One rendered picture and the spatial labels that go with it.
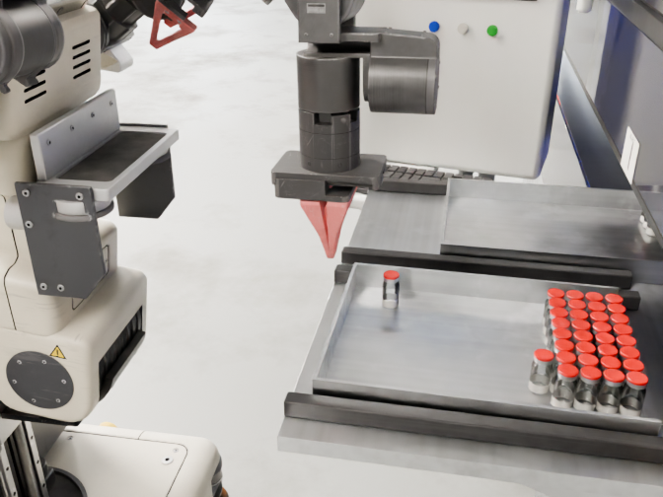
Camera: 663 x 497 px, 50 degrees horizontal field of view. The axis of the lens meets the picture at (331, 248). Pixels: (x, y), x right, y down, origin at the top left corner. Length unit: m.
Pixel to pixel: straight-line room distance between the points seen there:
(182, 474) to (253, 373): 0.77
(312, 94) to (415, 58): 0.09
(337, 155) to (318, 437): 0.28
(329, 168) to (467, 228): 0.53
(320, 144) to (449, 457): 0.32
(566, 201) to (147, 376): 1.49
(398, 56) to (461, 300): 0.42
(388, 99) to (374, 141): 1.02
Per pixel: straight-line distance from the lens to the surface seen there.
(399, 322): 0.90
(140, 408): 2.21
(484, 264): 1.01
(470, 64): 1.55
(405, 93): 0.62
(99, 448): 1.68
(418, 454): 0.72
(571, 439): 0.74
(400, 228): 1.14
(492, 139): 1.58
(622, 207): 1.30
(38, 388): 1.14
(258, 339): 2.43
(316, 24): 0.62
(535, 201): 1.28
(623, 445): 0.75
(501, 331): 0.90
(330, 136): 0.65
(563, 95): 2.08
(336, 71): 0.63
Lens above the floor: 1.37
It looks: 27 degrees down
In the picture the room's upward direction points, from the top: straight up
